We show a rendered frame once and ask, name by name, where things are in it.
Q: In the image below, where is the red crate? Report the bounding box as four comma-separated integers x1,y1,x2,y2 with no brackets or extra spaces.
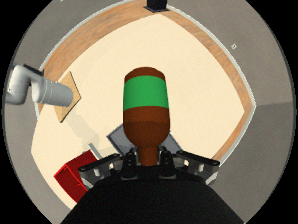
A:
54,150,97,203

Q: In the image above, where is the brown bottle with green label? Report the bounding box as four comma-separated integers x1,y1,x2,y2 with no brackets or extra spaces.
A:
123,67,171,166

